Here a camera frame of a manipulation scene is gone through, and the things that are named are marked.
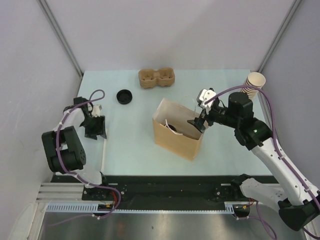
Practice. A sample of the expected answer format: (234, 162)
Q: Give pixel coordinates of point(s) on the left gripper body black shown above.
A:
(92, 125)

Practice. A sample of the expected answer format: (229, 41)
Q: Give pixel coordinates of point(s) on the black coffee cup lid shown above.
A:
(171, 127)

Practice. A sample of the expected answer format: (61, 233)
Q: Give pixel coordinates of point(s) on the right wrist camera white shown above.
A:
(204, 96)

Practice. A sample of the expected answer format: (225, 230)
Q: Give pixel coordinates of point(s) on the stack of paper cups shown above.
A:
(254, 79)

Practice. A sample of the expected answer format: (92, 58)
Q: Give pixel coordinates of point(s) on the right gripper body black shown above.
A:
(217, 114)

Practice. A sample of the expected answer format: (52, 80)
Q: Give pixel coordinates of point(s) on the white cable duct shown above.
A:
(101, 208)

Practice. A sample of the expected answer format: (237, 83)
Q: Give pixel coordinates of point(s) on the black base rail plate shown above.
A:
(168, 192)

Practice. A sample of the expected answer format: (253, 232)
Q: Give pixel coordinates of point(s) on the white straw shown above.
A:
(103, 159)

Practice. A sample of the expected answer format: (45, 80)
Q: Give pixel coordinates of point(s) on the brown paper bag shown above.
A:
(187, 142)

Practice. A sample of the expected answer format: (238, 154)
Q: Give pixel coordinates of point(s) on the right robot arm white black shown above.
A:
(297, 201)

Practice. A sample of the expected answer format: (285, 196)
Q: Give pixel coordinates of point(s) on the stack of black lids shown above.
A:
(124, 96)

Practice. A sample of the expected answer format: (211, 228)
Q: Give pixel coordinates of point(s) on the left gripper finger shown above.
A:
(102, 127)
(91, 133)

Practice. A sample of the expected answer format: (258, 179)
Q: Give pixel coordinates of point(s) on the brown pulp cup carrier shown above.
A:
(163, 77)

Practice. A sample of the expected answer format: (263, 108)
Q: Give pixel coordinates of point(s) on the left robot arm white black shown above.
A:
(63, 148)

